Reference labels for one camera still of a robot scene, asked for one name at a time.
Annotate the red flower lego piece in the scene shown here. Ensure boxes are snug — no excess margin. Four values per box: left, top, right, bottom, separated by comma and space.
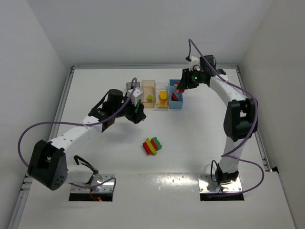
174, 82, 184, 94

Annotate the red curved lego piece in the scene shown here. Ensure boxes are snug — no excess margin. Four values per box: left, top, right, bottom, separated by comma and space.
171, 93, 179, 102

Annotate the small lime green lego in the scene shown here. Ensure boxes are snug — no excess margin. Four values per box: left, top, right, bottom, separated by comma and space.
148, 95, 153, 102

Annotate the yellow round lego piece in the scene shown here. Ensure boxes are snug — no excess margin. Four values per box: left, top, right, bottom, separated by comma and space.
159, 91, 167, 101

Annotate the red green lego stack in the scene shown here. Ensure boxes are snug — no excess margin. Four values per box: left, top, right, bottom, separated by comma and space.
142, 137, 163, 156

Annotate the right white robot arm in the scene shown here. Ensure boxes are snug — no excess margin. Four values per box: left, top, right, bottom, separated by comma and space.
176, 55, 257, 185

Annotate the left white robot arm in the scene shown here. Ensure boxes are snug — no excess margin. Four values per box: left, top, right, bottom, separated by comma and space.
27, 87, 146, 190

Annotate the grey transparent container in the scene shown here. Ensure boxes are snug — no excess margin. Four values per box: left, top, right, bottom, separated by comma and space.
126, 82, 140, 91

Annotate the blue container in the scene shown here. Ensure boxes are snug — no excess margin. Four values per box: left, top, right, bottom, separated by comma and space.
169, 79, 184, 109

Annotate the clear transparent container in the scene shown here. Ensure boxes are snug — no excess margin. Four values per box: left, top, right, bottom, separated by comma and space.
155, 83, 169, 110

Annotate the orange transparent container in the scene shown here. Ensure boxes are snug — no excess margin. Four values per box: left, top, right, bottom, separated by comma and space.
142, 80, 156, 108

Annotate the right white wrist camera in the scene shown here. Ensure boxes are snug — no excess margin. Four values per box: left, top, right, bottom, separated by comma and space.
185, 56, 200, 71

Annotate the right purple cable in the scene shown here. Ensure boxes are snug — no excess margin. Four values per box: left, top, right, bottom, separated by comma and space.
185, 39, 265, 198

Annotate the purple cable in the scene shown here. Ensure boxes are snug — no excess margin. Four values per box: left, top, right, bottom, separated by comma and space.
185, 39, 265, 198
18, 77, 117, 190

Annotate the left aluminium frame rail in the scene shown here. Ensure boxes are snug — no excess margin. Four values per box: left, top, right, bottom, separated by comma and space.
48, 65, 75, 140

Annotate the back aluminium frame rail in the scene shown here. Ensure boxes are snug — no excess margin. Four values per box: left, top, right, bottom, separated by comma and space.
72, 63, 239, 70

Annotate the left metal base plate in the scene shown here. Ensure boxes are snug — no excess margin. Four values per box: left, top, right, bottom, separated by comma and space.
70, 174, 116, 194

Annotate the metal base plate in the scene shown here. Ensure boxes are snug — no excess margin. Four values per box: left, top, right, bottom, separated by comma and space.
70, 174, 116, 194
198, 174, 243, 195

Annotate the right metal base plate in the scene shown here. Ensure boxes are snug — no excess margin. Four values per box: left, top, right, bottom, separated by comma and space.
198, 174, 243, 195

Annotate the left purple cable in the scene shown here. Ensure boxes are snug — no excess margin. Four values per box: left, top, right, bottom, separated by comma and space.
18, 77, 117, 190

